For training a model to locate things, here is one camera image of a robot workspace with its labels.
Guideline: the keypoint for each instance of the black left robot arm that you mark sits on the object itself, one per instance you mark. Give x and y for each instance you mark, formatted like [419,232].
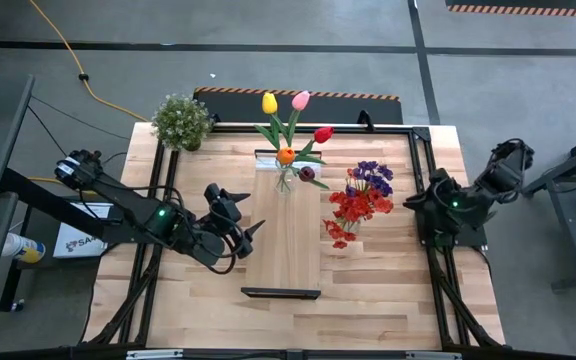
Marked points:
[138,212]

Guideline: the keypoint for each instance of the silver metal bracket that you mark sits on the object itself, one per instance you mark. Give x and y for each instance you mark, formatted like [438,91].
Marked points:
[433,356]
[153,354]

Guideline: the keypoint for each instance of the orange artificial tulip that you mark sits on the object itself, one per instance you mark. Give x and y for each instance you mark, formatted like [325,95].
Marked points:
[285,156]

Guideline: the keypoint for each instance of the black clamp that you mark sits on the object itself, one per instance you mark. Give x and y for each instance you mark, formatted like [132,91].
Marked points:
[366,122]

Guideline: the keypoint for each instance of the clear glass vase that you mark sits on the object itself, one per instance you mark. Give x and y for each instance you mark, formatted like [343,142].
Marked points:
[283,185]
[354,229]

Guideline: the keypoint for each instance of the white printed box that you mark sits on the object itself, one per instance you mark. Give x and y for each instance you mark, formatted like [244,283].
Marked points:
[75,246]

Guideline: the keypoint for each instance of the purple flower bunch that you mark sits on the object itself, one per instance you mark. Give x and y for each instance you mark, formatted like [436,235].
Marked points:
[375,175]

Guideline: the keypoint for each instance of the red artificial tulip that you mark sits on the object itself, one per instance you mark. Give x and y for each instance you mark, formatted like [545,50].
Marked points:
[323,134]

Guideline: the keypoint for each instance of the pink artificial tulip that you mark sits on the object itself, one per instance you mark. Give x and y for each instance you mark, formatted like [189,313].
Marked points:
[300,100]

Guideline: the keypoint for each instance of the black aluminium table frame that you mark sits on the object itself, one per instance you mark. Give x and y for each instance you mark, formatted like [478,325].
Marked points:
[368,128]

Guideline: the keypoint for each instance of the potted plant with white flowers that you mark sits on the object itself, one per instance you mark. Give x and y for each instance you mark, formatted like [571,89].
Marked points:
[180,122]

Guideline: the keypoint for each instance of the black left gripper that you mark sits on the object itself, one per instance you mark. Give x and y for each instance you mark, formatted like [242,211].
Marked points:
[225,220]

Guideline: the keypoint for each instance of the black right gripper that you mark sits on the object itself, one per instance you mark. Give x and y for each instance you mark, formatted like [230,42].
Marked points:
[430,200]

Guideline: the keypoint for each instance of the yellow artificial tulip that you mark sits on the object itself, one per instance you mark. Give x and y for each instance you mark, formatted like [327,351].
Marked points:
[269,103]

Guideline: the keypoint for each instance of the large red flower bunch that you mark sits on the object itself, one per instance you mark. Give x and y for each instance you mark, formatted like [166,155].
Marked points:
[360,205]

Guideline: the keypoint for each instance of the maroon artificial tulip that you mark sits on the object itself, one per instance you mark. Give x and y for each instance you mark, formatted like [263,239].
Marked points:
[307,173]

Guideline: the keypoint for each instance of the small red flower bunch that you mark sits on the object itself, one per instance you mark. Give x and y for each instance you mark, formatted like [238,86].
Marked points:
[338,232]

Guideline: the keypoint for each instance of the white and yellow spray can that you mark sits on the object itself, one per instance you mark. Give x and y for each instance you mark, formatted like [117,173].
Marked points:
[23,248]

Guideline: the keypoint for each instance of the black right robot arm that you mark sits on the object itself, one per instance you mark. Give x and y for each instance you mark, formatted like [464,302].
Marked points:
[488,190]

